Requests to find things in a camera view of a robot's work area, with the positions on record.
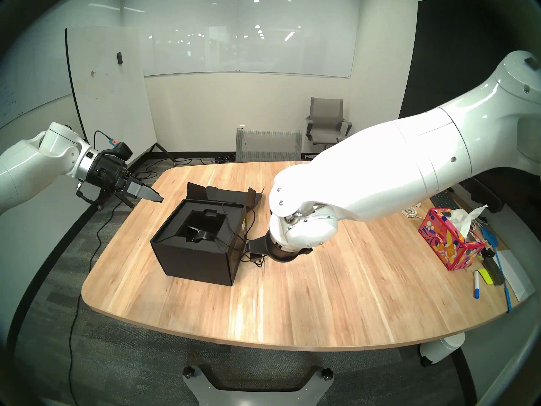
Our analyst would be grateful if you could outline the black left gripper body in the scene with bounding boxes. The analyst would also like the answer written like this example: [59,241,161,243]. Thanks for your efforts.
[90,151,136,196]

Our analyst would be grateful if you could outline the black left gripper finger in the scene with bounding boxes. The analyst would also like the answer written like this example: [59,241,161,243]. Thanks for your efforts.
[125,179,165,204]

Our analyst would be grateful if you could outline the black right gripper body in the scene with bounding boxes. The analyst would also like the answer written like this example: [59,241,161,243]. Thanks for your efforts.
[246,235,313,264]

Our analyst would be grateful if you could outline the black wired computer mouse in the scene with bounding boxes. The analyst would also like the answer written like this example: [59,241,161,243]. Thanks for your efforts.
[186,202,268,268]

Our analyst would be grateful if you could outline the black cardboard box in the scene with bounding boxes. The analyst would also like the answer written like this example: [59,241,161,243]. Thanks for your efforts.
[150,182,265,287]

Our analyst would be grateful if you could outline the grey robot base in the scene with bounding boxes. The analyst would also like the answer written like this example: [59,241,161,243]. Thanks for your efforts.
[182,365,334,406]

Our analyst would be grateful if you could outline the colourful floral tissue box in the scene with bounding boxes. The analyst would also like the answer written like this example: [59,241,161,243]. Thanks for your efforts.
[418,204,489,271]

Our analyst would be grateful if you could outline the white freestanding whiteboard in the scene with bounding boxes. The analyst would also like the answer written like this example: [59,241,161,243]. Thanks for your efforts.
[65,27,176,211]

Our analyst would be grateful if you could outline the grey ribbed mesh chair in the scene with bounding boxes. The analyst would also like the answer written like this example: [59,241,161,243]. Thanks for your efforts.
[235,128,303,162]

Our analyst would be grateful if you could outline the glass whiteboard with blue writing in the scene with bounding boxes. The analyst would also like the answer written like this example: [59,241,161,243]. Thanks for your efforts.
[0,0,72,131]

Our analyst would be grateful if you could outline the grey office chair with armrests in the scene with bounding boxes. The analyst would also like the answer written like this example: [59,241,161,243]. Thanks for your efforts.
[304,97,352,161]

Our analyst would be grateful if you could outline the black keyboard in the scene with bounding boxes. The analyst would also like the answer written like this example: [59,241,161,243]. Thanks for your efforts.
[429,191,459,211]

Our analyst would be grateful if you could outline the black video conference bar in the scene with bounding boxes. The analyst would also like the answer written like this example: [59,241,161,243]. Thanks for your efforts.
[465,179,504,214]

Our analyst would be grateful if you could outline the black flat eraser block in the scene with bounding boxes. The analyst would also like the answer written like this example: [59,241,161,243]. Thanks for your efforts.
[482,257,505,285]

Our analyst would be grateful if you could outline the white paper sheet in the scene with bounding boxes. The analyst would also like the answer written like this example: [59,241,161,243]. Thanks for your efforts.
[495,249,535,302]

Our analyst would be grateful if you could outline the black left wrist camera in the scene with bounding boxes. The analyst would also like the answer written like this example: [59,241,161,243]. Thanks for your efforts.
[101,142,134,162]

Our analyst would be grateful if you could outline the black floor cables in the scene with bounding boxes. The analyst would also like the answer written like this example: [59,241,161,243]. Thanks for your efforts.
[123,154,235,186]

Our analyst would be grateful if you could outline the black hanging cable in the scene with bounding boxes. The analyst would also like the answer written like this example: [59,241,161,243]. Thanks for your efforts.
[68,202,117,406]

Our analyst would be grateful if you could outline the wall-mounted glass whiteboard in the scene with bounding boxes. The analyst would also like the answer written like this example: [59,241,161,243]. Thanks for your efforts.
[123,0,360,79]

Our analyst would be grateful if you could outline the large black wall screen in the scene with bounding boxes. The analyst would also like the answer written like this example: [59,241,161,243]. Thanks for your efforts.
[399,0,541,224]

